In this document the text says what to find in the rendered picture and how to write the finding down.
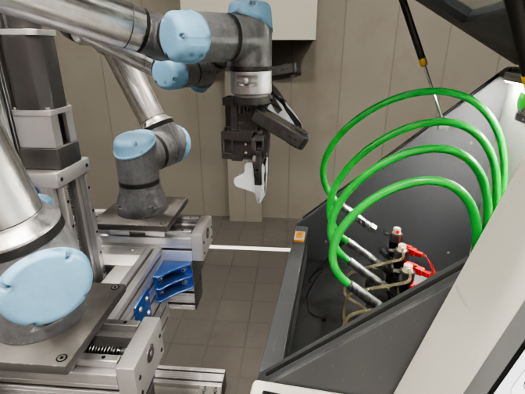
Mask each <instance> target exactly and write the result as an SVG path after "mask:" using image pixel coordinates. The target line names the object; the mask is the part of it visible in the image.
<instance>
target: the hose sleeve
mask: <svg viewBox="0 0 525 394"><path fill-rule="evenodd" d="M341 210H342V211H343V212H344V213H345V214H347V215H348V214H349V213H350V212H351V211H352V210H353V209H352V208H351V207H350V206H348V205H347V204H345V203H344V205H343V206H342V208H341ZM355 221H356V222H358V223H359V224H361V225H362V226H363V227H364V228H365V229H367V228H369V227H370V225H371V223H370V222H369V221H368V220H367V219H366V218H365V217H363V216H361V215H359V216H358V217H357V218H356V219H355Z"/></svg>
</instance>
